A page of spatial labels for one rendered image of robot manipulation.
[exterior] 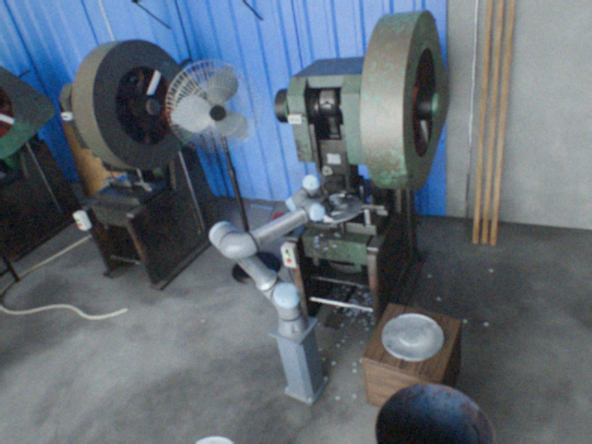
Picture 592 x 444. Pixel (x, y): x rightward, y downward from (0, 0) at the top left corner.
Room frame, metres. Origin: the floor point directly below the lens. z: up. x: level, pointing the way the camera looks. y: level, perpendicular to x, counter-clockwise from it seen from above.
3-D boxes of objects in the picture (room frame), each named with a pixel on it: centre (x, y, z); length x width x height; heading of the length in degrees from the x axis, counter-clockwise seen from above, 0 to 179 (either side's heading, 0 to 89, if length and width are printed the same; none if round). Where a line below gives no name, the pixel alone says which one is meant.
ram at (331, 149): (2.30, -0.25, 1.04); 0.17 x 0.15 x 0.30; 149
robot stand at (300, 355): (1.72, 0.14, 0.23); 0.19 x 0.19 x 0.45; 51
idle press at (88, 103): (3.53, 1.03, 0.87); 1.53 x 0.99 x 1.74; 147
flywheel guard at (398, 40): (2.25, -0.61, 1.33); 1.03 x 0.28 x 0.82; 149
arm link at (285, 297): (1.72, 0.14, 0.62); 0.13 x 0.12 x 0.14; 27
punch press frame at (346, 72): (2.46, -0.34, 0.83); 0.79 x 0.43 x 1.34; 149
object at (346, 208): (2.22, -0.21, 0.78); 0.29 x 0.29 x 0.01
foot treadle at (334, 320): (2.22, -0.20, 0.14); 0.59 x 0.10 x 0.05; 149
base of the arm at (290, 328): (1.72, 0.14, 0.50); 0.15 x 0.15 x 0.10
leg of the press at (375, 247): (2.32, -0.57, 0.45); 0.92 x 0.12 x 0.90; 149
